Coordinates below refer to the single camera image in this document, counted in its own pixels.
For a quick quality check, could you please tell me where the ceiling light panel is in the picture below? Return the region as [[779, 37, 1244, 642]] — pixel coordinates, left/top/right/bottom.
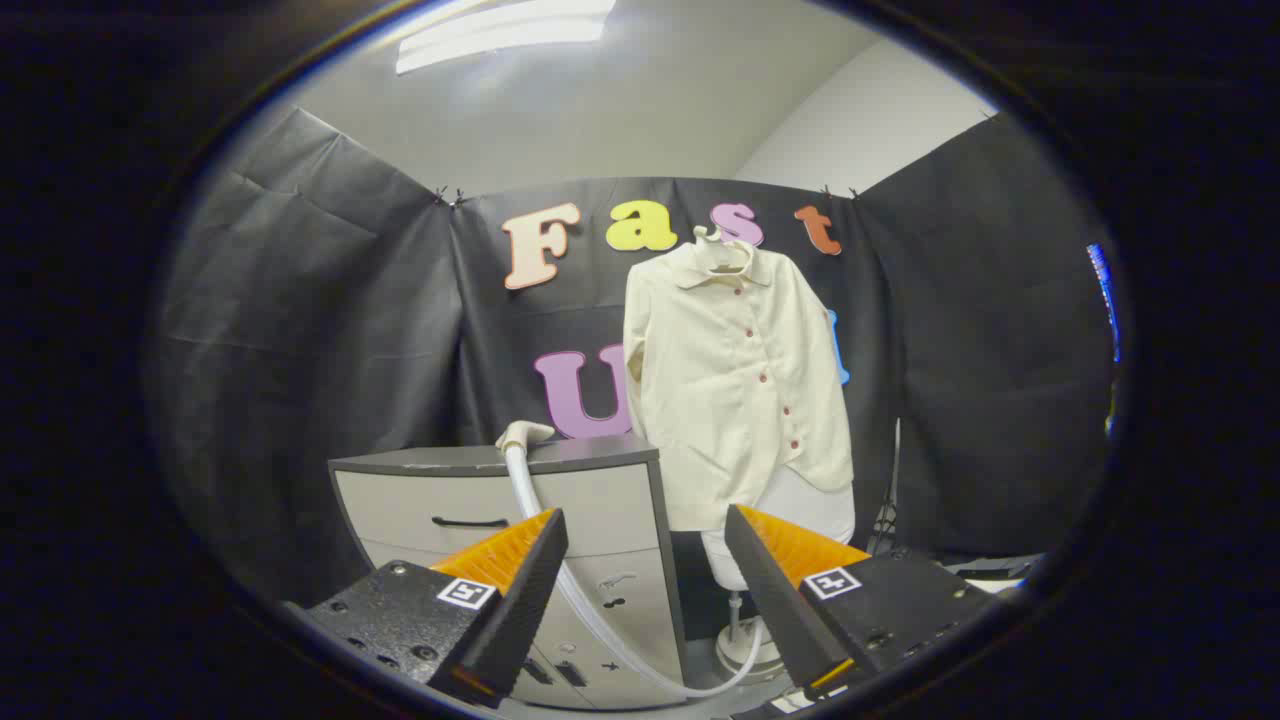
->
[[395, 0, 618, 77]]

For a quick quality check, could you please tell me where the white garment steamer with hose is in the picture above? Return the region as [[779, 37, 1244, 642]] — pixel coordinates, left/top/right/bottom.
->
[[495, 420, 767, 699]]

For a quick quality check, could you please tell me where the white mannequin torso stand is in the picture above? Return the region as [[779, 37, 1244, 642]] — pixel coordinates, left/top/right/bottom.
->
[[700, 464, 858, 685]]

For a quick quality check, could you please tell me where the white clothes hanger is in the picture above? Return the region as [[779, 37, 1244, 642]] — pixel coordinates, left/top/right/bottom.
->
[[693, 225, 753, 275]]

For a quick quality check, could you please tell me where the grey drawer cabinet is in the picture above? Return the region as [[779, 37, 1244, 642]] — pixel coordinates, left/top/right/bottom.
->
[[328, 434, 691, 712]]

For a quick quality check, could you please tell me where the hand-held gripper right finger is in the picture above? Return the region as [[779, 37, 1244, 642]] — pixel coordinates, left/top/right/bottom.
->
[[724, 504, 1003, 703]]

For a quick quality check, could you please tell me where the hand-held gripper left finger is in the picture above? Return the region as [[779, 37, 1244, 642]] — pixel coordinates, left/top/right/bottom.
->
[[283, 508, 570, 711]]

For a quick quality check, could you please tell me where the thin black stand pole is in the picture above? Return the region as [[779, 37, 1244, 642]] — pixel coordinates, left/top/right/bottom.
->
[[866, 418, 903, 557]]

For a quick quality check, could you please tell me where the cream button-up shirt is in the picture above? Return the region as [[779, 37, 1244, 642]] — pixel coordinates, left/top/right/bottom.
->
[[622, 238, 856, 533]]

